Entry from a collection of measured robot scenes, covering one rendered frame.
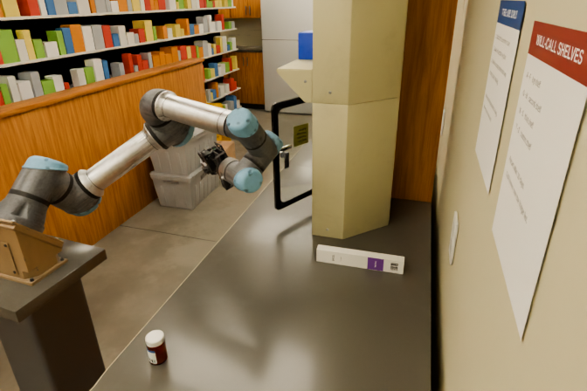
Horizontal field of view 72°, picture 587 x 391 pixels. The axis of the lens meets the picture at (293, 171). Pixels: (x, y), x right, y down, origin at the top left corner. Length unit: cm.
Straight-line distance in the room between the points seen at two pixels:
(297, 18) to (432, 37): 488
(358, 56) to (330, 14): 14
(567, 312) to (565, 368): 4
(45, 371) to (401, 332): 112
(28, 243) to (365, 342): 98
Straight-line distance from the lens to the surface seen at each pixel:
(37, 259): 144
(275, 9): 644
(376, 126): 133
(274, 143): 120
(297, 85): 126
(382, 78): 130
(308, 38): 145
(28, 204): 144
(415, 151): 165
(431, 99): 159
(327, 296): 119
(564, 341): 37
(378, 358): 105
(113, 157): 149
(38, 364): 164
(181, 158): 351
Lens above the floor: 170
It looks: 23 degrees down
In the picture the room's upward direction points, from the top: 1 degrees counter-clockwise
